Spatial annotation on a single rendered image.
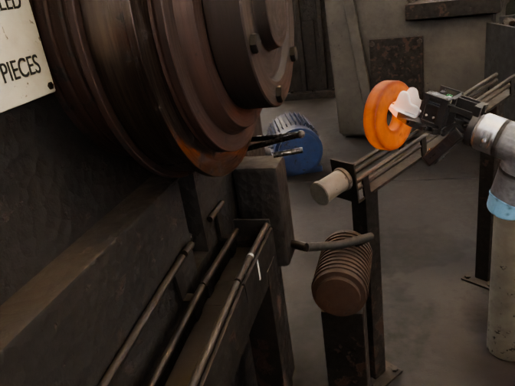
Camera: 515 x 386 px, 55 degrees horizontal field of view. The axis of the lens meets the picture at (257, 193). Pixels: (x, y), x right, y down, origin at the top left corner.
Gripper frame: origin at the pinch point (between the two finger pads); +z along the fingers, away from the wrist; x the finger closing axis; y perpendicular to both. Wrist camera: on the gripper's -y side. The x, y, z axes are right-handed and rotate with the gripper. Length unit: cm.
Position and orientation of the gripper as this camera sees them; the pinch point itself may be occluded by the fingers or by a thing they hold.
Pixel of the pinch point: (390, 106)
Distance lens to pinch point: 117.6
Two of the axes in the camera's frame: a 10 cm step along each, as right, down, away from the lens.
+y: 0.6, -8.3, -5.5
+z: -7.1, -4.2, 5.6
